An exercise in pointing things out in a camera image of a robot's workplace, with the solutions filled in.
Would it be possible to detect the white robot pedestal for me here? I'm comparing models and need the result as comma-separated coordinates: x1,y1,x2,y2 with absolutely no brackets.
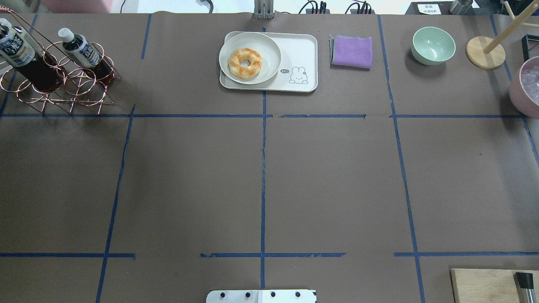
206,289,318,303

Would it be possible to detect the aluminium frame post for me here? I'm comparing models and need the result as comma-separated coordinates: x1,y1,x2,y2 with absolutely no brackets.
253,0,275,20

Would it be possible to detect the mint green bowl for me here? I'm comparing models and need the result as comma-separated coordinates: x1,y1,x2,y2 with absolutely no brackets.
411,27,456,66

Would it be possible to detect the copper wire bottle rack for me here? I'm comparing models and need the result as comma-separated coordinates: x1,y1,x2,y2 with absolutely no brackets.
1,6,121,115

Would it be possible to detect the beige rabbit tray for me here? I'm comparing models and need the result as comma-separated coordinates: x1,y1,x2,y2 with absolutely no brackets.
218,31,318,93

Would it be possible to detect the pink storage bin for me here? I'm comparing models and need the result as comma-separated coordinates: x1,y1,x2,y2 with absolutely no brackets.
41,0,113,13

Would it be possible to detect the wooden mug tree stand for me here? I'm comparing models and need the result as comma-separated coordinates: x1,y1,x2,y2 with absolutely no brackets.
465,0,539,70

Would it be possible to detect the bamboo cutting board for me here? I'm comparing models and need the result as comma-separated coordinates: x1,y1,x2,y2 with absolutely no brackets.
451,268,539,303

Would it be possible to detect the glazed donut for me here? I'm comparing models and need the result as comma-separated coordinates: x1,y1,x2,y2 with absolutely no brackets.
228,48,262,79

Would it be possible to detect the purple folded cloth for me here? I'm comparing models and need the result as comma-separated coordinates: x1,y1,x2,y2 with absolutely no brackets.
329,35,373,69

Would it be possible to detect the pink bowl of ice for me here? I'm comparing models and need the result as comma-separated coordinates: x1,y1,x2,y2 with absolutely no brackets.
510,57,539,119

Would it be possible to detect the dark tea bottle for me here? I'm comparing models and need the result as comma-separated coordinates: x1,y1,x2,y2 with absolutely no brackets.
58,28,115,86
0,19,62,93

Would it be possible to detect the beige round plate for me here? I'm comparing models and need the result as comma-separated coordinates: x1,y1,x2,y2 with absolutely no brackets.
218,32,282,85

